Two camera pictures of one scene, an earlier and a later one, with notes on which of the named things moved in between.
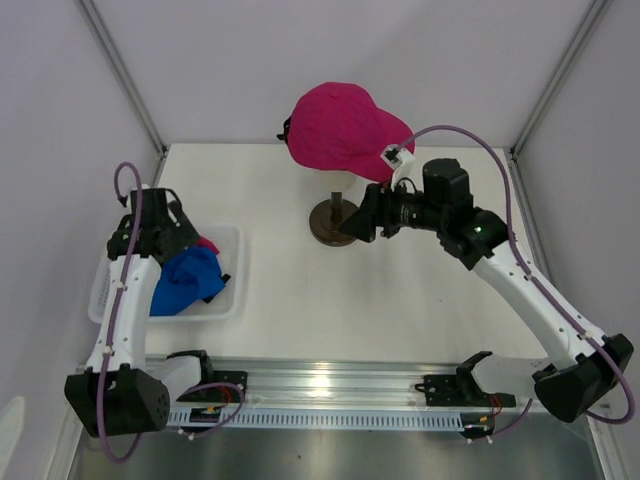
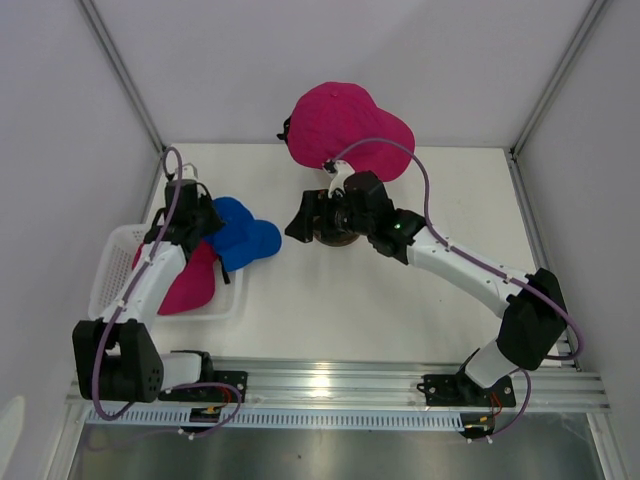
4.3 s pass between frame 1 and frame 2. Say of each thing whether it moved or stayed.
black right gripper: moved
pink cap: stayed
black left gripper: moved
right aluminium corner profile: stayed
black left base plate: stayed
